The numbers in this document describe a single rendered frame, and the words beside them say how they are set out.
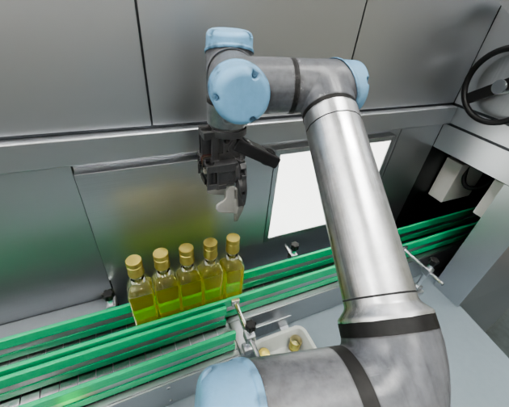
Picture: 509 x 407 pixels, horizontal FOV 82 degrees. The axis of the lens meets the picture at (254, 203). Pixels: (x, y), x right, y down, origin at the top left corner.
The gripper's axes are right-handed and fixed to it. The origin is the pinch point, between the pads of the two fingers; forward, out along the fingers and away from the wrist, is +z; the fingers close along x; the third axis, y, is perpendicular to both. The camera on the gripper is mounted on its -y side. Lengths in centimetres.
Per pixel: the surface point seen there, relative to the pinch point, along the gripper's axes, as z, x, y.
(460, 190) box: 21, -7, -105
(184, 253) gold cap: 9.3, 1.3, 12.3
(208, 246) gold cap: 9.1, 1.1, 6.5
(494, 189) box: 9, 7, -94
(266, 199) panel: 9.3, -12.0, -15.0
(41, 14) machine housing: -34.6, -15.4, 28.4
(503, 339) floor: 126, 30, -176
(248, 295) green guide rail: 29.5, 4.0, -3.9
